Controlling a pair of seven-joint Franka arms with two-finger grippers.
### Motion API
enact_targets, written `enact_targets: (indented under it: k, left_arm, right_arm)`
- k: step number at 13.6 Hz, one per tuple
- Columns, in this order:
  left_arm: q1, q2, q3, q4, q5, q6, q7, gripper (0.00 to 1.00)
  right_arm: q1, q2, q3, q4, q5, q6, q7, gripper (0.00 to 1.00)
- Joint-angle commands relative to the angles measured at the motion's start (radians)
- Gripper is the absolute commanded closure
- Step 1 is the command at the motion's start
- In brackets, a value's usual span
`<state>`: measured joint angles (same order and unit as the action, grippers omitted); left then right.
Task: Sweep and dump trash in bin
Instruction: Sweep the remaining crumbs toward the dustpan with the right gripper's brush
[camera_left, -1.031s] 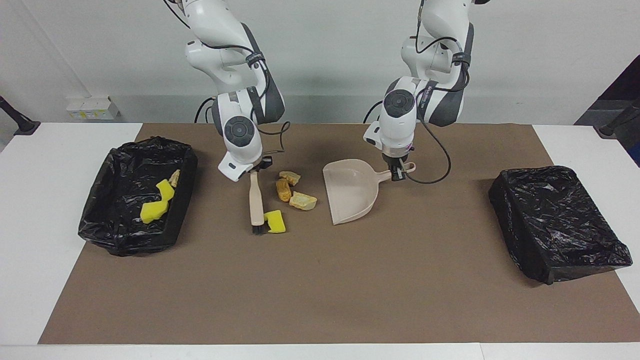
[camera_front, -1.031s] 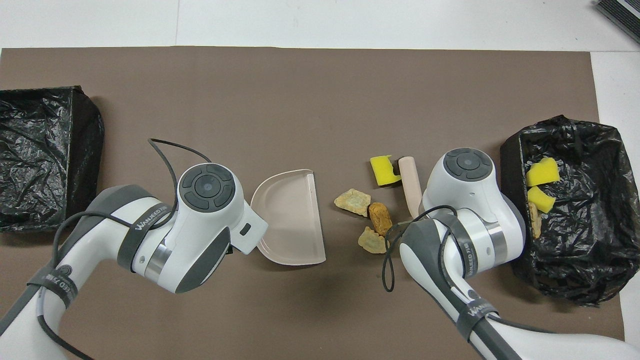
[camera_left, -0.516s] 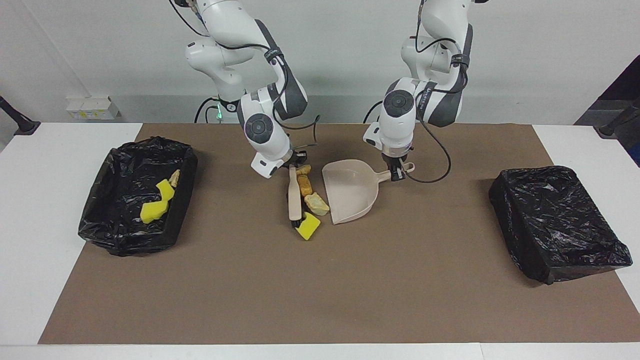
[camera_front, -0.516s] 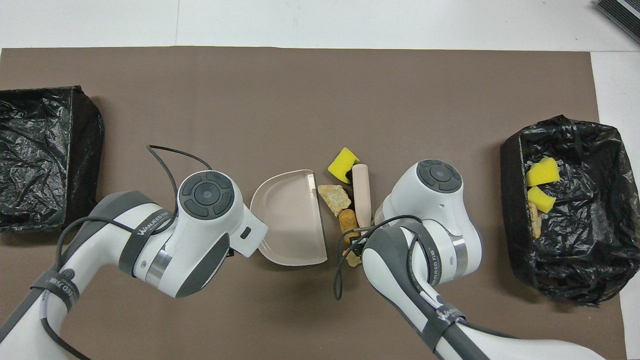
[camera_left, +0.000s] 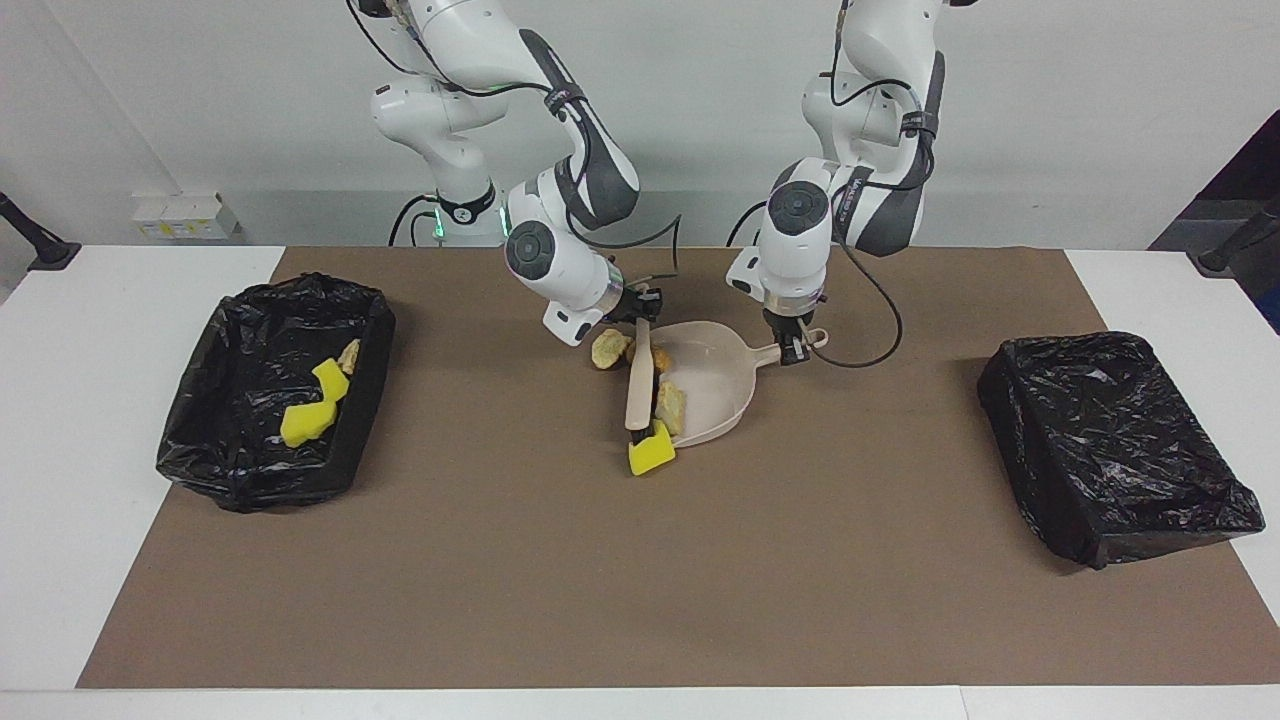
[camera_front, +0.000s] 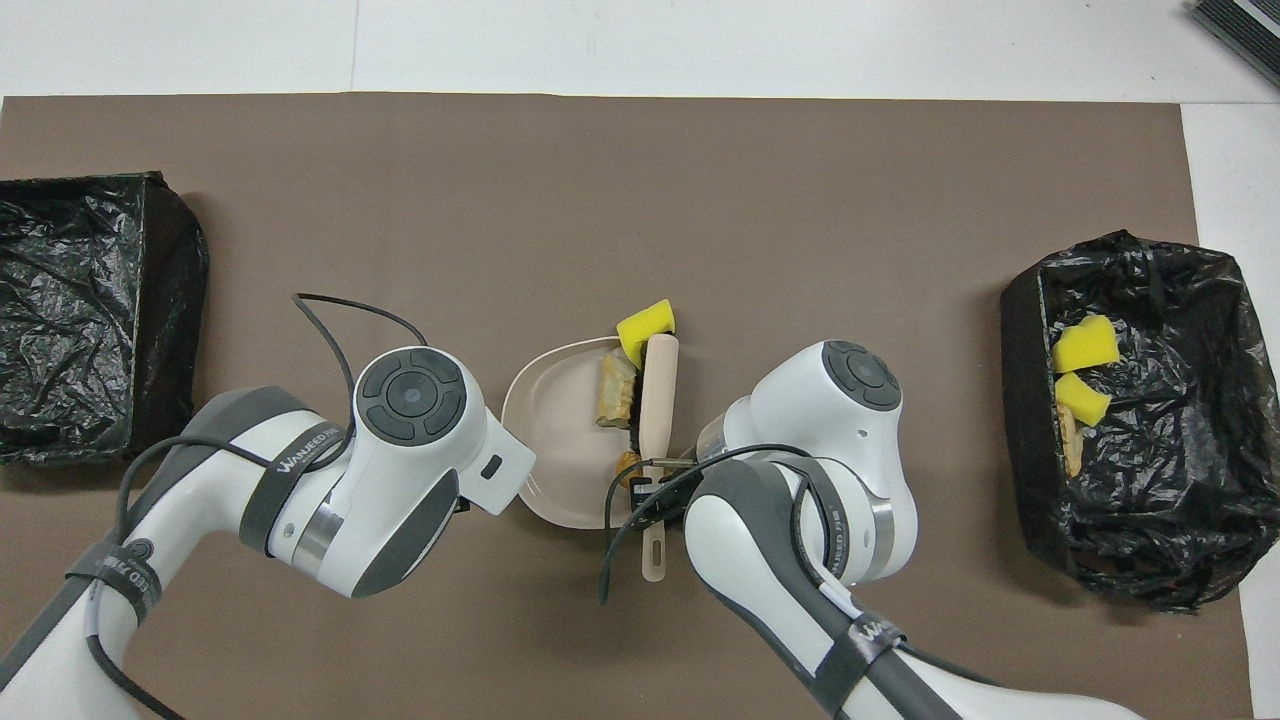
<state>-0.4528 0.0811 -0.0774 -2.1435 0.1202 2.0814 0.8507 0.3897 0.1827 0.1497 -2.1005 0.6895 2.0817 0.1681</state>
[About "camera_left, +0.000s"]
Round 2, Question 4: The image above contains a beige hand brush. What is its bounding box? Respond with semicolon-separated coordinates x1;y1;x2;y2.
624;316;669;448

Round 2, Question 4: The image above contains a beige plastic dustpan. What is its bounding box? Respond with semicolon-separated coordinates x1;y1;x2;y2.
640;320;829;449

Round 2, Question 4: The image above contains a pale greenish sponge scrap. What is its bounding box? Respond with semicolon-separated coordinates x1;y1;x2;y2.
655;381;689;437

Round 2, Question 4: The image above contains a notched yellow sponge chunk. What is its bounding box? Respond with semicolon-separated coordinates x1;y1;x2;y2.
628;420;677;477

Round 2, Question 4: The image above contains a large yellow sponge chunk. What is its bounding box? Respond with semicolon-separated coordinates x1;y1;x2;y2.
279;395;344;449

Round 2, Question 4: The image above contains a black bag lined bin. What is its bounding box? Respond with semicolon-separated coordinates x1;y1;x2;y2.
156;272;397;513
977;331;1267;571

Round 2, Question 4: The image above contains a brown paper table mat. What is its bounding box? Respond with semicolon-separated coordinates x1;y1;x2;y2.
77;246;1280;689

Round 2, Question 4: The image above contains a dark cabinet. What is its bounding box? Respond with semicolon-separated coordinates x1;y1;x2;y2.
1148;108;1280;251

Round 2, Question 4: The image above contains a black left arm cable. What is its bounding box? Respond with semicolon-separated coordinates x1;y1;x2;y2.
812;40;936;369

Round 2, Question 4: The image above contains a black base cable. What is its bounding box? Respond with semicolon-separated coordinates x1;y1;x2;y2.
388;195;441;247
727;200;769;247

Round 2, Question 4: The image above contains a black camera stand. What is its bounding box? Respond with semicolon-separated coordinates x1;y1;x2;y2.
0;192;81;273
1188;200;1280;276

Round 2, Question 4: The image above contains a white wall socket box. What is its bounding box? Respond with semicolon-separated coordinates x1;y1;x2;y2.
131;192;241;241

